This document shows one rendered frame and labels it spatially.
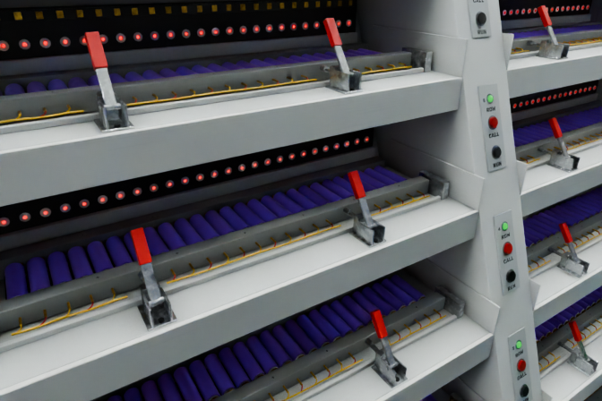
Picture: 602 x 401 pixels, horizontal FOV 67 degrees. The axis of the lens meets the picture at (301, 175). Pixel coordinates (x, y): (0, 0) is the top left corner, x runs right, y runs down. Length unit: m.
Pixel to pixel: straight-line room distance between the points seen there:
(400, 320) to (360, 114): 0.32
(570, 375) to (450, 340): 0.34
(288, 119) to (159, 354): 0.27
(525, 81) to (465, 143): 0.16
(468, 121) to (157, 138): 0.42
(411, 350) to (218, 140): 0.41
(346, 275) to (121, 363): 0.25
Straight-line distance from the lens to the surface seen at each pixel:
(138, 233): 0.47
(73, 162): 0.44
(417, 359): 0.69
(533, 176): 0.84
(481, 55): 0.71
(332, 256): 0.55
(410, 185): 0.68
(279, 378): 0.62
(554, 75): 0.86
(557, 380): 1.00
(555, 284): 0.91
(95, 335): 0.49
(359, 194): 0.57
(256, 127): 0.48
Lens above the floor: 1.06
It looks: 8 degrees down
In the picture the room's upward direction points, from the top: 10 degrees counter-clockwise
